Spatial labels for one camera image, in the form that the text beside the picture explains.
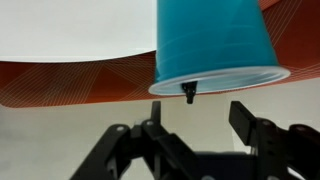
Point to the orange patterned corner sofa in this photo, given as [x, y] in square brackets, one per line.
[66, 83]

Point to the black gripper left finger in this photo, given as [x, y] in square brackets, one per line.
[150, 153]

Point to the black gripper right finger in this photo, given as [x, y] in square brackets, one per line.
[283, 153]

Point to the light blue plastic cup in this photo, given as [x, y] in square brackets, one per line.
[213, 40]

